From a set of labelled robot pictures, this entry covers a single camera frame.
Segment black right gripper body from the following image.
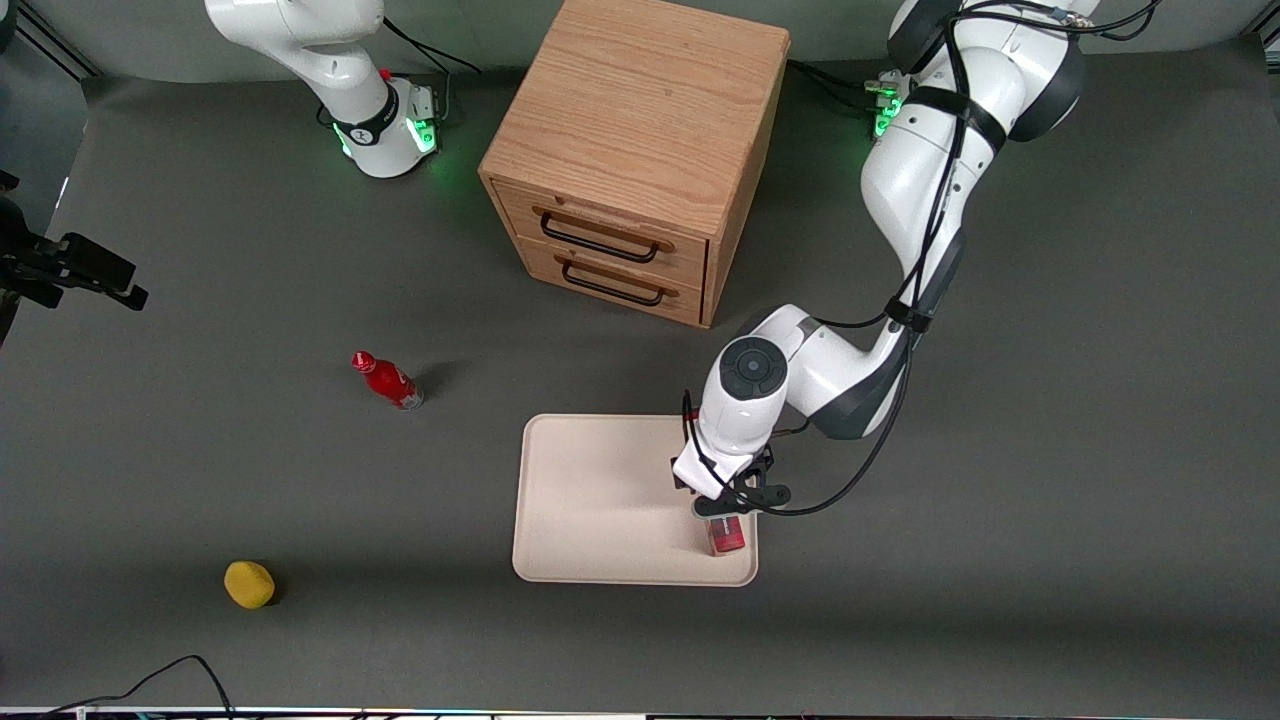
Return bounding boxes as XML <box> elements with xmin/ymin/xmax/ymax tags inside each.
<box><xmin>0</xmin><ymin>170</ymin><xmax>61</xmax><ymax>347</ymax></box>

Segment red cookie box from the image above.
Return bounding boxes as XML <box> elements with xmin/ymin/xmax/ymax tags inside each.
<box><xmin>704</xmin><ymin>512</ymin><xmax>749</xmax><ymax>558</ymax></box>

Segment beige rectangular tray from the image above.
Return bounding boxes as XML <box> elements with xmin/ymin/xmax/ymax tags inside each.
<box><xmin>512</xmin><ymin>414</ymin><xmax>759</xmax><ymax>588</ymax></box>

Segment wooden drawer front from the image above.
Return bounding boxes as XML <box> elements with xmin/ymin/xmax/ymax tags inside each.
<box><xmin>492</xmin><ymin>180</ymin><xmax>710</xmax><ymax>293</ymax></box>
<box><xmin>516</xmin><ymin>238</ymin><xmax>706</xmax><ymax>327</ymax></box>

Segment small red bottle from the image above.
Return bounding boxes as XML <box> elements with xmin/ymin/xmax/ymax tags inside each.
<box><xmin>351</xmin><ymin>350</ymin><xmax>425</xmax><ymax>411</ymax></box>

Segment yellow lemon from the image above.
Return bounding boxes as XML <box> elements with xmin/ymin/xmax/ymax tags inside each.
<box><xmin>224</xmin><ymin>561</ymin><xmax>277</xmax><ymax>610</ymax></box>

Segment wooden two-drawer cabinet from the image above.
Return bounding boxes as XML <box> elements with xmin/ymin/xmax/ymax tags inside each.
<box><xmin>478</xmin><ymin>0</ymin><xmax>792</xmax><ymax>330</ymax></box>

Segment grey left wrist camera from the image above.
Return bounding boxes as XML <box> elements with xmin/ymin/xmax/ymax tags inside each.
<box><xmin>695</xmin><ymin>483</ymin><xmax>792</xmax><ymax>522</ymax></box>

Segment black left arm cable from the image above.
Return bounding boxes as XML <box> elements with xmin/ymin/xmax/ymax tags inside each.
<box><xmin>682</xmin><ymin>0</ymin><xmax>1163</xmax><ymax>518</ymax></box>

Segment black metal drawer handle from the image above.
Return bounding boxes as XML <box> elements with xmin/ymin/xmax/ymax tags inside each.
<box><xmin>532</xmin><ymin>204</ymin><xmax>676</xmax><ymax>265</ymax></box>
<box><xmin>554</xmin><ymin>254</ymin><xmax>679</xmax><ymax>308</ymax></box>

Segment black metal frame bars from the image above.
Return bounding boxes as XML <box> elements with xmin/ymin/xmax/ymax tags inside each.
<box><xmin>10</xmin><ymin>0</ymin><xmax>103</xmax><ymax>83</ymax></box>

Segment black cable on table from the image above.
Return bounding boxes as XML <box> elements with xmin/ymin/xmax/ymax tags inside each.
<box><xmin>40</xmin><ymin>655</ymin><xmax>237</xmax><ymax>719</ymax></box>

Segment black base cable bundle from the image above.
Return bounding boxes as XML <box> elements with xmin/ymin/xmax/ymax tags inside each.
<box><xmin>787</xmin><ymin>58</ymin><xmax>887</xmax><ymax>117</ymax></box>

